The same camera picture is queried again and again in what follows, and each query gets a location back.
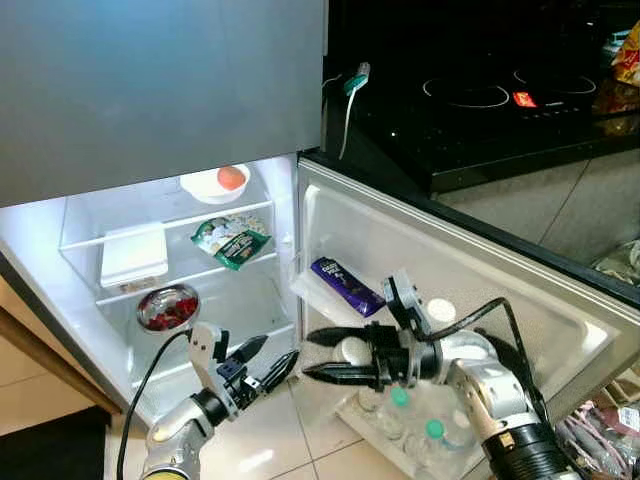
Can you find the green cloth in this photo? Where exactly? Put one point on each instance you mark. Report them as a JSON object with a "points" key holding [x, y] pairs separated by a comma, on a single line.
{"points": [[622, 262]]}

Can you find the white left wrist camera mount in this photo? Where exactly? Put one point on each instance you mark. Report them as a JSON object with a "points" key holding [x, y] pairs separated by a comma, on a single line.
{"points": [[205, 345]]}

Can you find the steel bowl of red food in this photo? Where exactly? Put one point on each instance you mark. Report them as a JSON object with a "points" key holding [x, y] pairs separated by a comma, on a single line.
{"points": [[167, 308]]}

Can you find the yellow snack bag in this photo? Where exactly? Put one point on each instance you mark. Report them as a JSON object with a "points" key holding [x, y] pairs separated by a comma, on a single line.
{"points": [[628, 55]]}

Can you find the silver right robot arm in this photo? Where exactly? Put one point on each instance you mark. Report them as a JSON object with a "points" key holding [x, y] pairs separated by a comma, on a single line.
{"points": [[490, 390]]}

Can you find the grey fridge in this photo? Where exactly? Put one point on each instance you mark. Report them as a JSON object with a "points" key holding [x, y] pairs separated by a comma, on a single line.
{"points": [[150, 90]]}

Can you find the white round cap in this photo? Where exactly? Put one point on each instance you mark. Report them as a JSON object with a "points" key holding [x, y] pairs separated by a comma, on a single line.
{"points": [[440, 310]]}

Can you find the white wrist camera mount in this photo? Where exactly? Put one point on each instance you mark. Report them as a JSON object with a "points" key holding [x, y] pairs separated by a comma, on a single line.
{"points": [[407, 298], [205, 345]]}

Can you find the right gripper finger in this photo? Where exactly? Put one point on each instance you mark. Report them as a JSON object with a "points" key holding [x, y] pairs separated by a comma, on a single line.
{"points": [[345, 374], [345, 336]]}

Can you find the orange egg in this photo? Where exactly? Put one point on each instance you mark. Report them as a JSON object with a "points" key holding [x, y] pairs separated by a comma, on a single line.
{"points": [[231, 178]]}

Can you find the grey kitchen counter cabinet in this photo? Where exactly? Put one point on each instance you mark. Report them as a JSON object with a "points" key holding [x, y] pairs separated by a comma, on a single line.
{"points": [[540, 210]]}

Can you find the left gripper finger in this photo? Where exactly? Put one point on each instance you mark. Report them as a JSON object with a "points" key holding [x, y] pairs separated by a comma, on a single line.
{"points": [[248, 350], [277, 370]]}

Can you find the black floor mat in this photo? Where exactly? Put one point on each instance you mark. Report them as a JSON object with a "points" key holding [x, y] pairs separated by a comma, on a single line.
{"points": [[50, 445]]}

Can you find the brown wooden cabinet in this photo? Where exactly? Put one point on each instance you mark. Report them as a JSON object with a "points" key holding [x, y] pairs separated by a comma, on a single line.
{"points": [[40, 360]]}

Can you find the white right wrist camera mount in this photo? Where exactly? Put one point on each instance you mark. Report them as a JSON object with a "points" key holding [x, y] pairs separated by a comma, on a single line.
{"points": [[407, 298]]}

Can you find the pink black bag pile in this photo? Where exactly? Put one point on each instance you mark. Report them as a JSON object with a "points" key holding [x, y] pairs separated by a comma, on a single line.
{"points": [[600, 440]]}

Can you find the white lidded food container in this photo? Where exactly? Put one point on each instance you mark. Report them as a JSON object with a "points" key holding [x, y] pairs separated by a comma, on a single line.
{"points": [[133, 258]]}

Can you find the clear bottle teal cap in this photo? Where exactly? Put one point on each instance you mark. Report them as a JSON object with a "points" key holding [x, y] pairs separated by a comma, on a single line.
{"points": [[400, 397], [434, 428]]}

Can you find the green snack bag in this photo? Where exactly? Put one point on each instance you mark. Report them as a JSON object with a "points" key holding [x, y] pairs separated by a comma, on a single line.
{"points": [[232, 240]]}

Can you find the white round bowl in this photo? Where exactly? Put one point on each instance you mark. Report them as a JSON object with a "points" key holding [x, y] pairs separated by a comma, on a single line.
{"points": [[205, 188]]}

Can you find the grey fridge lower door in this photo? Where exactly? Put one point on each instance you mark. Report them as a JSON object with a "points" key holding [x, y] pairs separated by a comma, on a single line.
{"points": [[520, 300]]}

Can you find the black induction cooktop counter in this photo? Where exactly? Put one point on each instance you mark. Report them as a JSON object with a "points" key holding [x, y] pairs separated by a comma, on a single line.
{"points": [[480, 120]]}

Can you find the purple snack packet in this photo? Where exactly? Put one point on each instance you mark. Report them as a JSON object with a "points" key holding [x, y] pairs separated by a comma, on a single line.
{"points": [[345, 285]]}

